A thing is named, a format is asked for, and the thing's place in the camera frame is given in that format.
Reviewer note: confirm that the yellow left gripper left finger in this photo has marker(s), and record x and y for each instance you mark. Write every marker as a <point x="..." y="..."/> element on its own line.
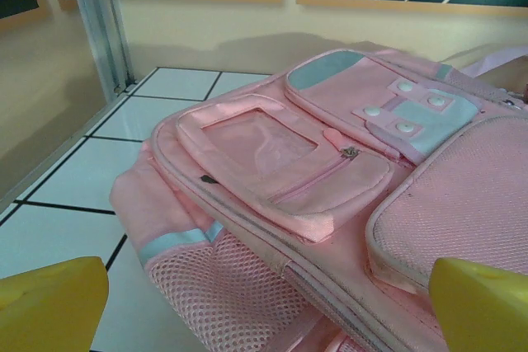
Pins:
<point x="45" y="311"/>

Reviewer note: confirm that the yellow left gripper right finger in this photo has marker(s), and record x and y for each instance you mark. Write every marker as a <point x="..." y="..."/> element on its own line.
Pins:
<point x="482" y="315"/>

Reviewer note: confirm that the pink school backpack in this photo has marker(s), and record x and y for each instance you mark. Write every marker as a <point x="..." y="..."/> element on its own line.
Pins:
<point x="288" y="187"/>

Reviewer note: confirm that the aluminium frame post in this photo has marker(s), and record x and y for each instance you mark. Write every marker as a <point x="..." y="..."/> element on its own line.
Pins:
<point x="103" y="18"/>

